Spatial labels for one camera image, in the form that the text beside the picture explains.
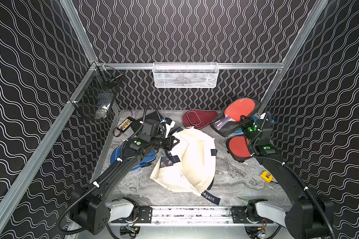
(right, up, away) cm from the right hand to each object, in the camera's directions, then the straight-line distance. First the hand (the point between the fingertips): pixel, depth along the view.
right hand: (240, 115), depth 79 cm
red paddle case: (-19, 0, +31) cm, 36 cm away
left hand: (-33, -12, -5) cm, 35 cm away
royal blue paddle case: (-45, -19, -15) cm, 51 cm away
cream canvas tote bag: (-21, -23, +17) cm, 35 cm away
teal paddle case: (+6, -2, -4) cm, 7 cm away
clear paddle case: (-6, -4, +3) cm, 8 cm away
